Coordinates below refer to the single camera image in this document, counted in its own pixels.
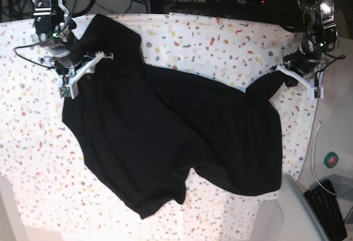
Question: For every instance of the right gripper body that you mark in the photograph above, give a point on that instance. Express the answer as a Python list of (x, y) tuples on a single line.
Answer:
[(66, 62)]

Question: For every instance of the black t-shirt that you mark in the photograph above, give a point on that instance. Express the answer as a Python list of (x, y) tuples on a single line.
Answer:
[(142, 128)]

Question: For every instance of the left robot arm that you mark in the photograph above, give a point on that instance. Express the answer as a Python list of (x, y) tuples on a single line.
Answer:
[(319, 38)]

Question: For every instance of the terrazzo patterned tablecloth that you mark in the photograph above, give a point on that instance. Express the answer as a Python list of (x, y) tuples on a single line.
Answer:
[(54, 193)]

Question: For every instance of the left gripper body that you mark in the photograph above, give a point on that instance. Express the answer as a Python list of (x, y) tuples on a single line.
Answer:
[(302, 64)]

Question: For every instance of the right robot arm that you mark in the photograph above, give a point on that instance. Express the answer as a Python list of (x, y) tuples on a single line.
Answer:
[(53, 25)]

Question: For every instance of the grey laptop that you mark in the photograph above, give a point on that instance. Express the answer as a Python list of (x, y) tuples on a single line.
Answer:
[(300, 222)]

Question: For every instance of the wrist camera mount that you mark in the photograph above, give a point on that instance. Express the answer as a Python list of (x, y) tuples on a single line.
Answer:
[(314, 86), (69, 87)]

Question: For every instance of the green tape roll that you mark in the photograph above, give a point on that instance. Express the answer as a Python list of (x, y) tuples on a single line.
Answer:
[(331, 160)]

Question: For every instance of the black keyboard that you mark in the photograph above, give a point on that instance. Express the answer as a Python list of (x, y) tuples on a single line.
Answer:
[(326, 208)]

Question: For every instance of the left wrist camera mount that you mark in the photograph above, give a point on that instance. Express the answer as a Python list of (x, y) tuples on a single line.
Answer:
[(314, 86)]

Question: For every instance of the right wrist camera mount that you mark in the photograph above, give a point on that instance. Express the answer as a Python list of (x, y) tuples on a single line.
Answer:
[(69, 87)]

